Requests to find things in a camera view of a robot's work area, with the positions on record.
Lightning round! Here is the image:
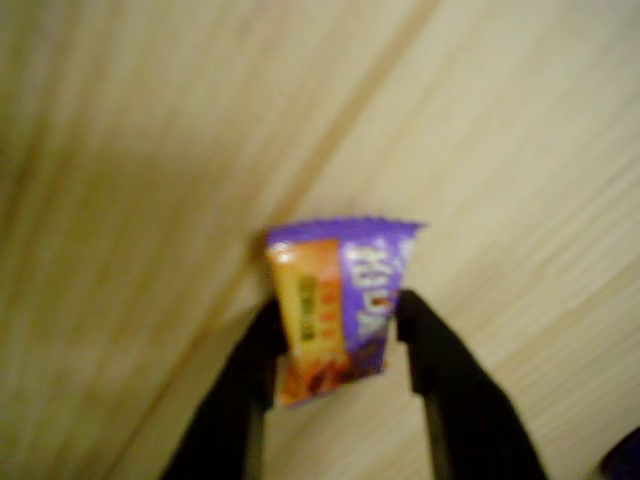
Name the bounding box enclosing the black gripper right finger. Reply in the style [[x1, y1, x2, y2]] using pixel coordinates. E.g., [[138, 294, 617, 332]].
[[397, 292, 544, 480]]

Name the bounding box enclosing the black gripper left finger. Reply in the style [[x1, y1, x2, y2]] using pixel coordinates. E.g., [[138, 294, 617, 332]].
[[167, 299, 290, 480]]

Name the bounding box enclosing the purple orange candy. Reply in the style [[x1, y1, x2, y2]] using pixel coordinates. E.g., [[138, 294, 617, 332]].
[[264, 215, 429, 409]]

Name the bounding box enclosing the purple plastic bowl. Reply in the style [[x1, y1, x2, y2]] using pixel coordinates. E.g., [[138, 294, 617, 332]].
[[602, 429, 640, 480]]

